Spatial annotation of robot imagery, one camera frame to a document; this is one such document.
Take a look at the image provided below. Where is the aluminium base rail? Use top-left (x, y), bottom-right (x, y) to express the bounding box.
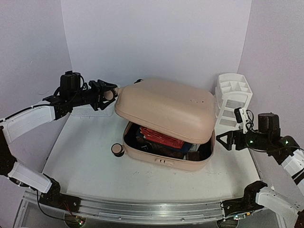
top-left (23, 190), bottom-right (278, 228)

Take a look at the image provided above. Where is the white desktop drawer organizer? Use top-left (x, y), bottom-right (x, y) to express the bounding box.
top-left (215, 73), bottom-right (253, 129)

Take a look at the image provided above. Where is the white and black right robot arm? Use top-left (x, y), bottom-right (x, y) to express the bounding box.
top-left (216, 108), bottom-right (304, 228)

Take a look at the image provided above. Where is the pink hard-shell suitcase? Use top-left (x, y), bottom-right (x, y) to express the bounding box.
top-left (111, 78), bottom-right (215, 171)

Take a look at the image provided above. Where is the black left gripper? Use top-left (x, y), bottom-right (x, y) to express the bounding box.
top-left (69, 79), bottom-right (116, 110)

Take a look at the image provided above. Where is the white perforated plastic basket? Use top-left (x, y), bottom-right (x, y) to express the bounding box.
top-left (71, 105), bottom-right (114, 117)

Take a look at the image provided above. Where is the dark blue folded garment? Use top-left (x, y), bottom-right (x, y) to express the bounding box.
top-left (136, 126), bottom-right (193, 154)

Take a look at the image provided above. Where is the dark brown pouch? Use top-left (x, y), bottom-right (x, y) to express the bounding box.
top-left (151, 142), bottom-right (200, 159)

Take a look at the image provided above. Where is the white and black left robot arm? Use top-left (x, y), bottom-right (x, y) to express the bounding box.
top-left (0, 71), bottom-right (119, 208)

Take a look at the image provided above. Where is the red patterned cloth item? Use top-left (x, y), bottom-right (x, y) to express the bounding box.
top-left (140, 126), bottom-right (184, 149)

